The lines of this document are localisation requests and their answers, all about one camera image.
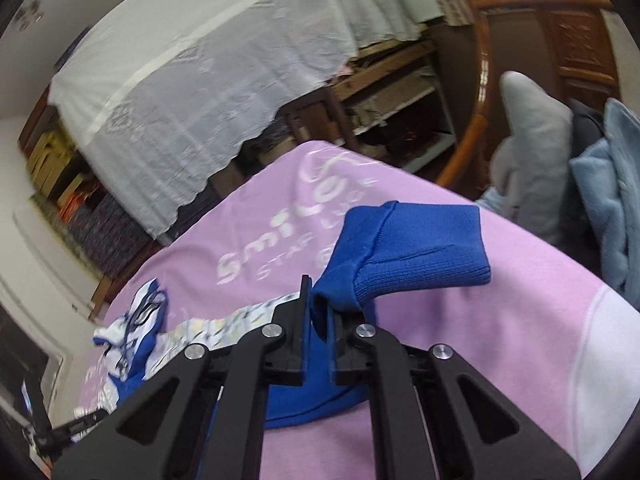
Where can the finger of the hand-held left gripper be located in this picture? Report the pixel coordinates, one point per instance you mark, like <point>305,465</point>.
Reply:
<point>80,426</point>

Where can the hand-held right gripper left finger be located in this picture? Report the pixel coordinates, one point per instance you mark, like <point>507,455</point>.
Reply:
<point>292,342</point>

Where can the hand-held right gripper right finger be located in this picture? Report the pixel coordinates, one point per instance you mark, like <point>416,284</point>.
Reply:
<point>346,352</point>

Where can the blue red white knit sweater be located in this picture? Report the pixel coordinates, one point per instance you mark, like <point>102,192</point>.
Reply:
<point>410,250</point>

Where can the striped yellow grey cloth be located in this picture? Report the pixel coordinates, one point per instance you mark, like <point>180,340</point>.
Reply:
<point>235,321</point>

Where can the white framed window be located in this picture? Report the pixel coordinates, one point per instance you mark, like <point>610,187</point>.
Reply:
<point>22,360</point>

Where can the pink printed blanket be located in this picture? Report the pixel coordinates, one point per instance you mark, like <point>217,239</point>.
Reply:
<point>460,360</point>

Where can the dark patterned boxes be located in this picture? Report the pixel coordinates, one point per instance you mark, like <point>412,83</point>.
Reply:
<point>107,240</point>

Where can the dark wooden chair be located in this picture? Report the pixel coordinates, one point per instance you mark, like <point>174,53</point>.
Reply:
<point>332,110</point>

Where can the yellow boxes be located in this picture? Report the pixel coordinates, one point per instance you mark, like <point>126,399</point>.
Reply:
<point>47,160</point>

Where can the white lace cloth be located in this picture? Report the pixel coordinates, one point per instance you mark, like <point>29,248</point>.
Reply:
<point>200,85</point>

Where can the grey pillow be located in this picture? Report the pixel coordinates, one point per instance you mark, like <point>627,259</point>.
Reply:
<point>537,150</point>

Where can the wooden storage shelf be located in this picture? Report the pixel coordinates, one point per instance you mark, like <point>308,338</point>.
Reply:
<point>380,72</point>

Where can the light blue fleece blanket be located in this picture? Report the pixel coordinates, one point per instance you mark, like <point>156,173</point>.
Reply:
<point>607,195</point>

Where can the dark grey cloth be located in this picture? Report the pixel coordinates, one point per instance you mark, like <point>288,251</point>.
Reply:
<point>587,127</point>

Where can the wooden armchair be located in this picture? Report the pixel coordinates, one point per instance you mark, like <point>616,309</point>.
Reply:
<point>580,40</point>

